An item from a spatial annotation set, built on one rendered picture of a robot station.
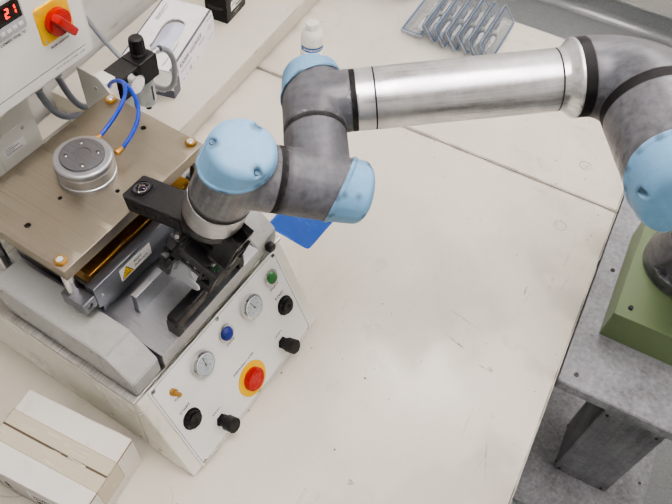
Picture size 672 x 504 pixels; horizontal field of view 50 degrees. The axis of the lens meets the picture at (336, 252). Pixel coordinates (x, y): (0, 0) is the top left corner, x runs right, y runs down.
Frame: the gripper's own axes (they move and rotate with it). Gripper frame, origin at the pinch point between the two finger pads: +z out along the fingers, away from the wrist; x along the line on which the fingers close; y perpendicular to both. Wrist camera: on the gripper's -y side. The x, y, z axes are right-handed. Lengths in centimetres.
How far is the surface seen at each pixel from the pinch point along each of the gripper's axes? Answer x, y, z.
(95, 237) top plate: -7.3, -8.3, -8.3
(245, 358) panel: 0.8, 16.5, 12.8
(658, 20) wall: 257, 63, 76
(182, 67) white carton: 48, -32, 29
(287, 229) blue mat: 30.9, 7.2, 24.3
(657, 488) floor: 64, 124, 62
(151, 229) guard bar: 0.5, -5.1, -3.6
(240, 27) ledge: 71, -33, 34
